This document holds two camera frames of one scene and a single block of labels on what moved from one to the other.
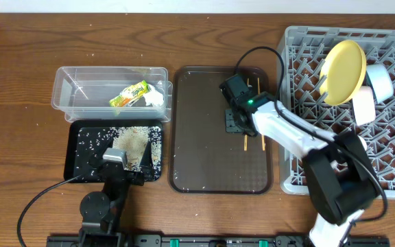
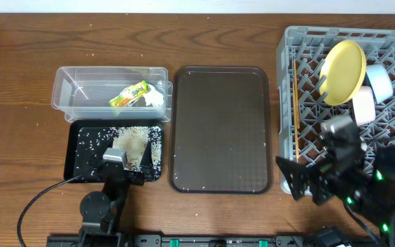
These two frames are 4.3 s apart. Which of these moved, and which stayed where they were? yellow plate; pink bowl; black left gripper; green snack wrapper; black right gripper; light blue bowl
Moved: black right gripper
Stayed: pink bowl; yellow plate; black left gripper; light blue bowl; green snack wrapper
